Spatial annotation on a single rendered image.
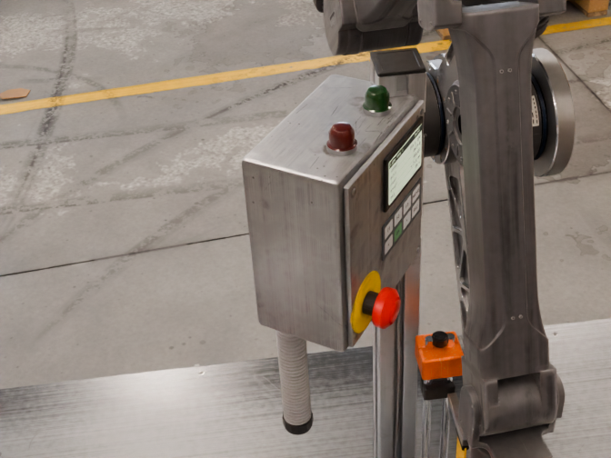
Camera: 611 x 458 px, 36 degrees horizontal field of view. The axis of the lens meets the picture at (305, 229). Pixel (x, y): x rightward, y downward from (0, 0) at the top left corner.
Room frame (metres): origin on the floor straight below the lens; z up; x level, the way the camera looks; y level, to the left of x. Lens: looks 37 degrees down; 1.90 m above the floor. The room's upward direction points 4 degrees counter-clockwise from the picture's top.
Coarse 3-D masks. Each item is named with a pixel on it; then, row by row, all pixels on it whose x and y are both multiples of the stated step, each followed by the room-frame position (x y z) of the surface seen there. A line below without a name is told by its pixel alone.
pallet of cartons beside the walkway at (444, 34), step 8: (568, 0) 4.21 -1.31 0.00; (576, 0) 4.13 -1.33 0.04; (584, 0) 4.07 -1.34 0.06; (592, 0) 4.02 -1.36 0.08; (600, 0) 4.03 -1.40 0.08; (608, 0) 4.04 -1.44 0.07; (584, 8) 4.06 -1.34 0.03; (592, 8) 4.02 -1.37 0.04; (600, 8) 4.03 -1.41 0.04; (592, 16) 4.03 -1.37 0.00; (440, 32) 3.91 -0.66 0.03; (448, 32) 3.88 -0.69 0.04
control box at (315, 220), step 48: (336, 96) 0.77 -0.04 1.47; (288, 144) 0.69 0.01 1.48; (384, 144) 0.69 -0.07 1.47; (288, 192) 0.65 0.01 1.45; (336, 192) 0.63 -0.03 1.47; (288, 240) 0.65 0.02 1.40; (336, 240) 0.63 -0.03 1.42; (288, 288) 0.66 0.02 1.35; (336, 288) 0.63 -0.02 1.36; (336, 336) 0.63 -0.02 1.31
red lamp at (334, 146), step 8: (336, 128) 0.68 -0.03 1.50; (344, 128) 0.68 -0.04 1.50; (352, 128) 0.68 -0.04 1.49; (328, 136) 0.68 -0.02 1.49; (336, 136) 0.67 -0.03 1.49; (344, 136) 0.67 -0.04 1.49; (352, 136) 0.68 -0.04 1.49; (328, 144) 0.68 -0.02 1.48; (336, 144) 0.67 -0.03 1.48; (344, 144) 0.67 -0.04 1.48; (352, 144) 0.68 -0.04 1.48; (328, 152) 0.68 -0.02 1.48; (336, 152) 0.67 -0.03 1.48; (344, 152) 0.67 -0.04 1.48; (352, 152) 0.67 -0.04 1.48
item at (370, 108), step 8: (368, 88) 0.74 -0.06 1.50; (376, 88) 0.74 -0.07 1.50; (384, 88) 0.74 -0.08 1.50; (368, 96) 0.74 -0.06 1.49; (376, 96) 0.73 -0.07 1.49; (384, 96) 0.73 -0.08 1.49; (368, 104) 0.74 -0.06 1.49; (376, 104) 0.73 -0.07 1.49; (384, 104) 0.73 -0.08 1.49; (368, 112) 0.73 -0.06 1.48; (376, 112) 0.73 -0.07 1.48; (384, 112) 0.73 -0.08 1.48
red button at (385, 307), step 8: (384, 288) 0.65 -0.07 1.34; (392, 288) 0.65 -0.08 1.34; (368, 296) 0.65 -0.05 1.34; (376, 296) 0.65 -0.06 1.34; (384, 296) 0.64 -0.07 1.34; (392, 296) 0.64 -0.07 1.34; (368, 304) 0.64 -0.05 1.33; (376, 304) 0.64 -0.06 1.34; (384, 304) 0.63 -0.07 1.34; (392, 304) 0.64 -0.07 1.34; (400, 304) 0.65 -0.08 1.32; (368, 312) 0.64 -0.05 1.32; (376, 312) 0.63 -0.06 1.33; (384, 312) 0.63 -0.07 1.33; (392, 312) 0.63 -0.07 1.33; (376, 320) 0.63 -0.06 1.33; (384, 320) 0.63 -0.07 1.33; (392, 320) 0.63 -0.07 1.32; (384, 328) 0.63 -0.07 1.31
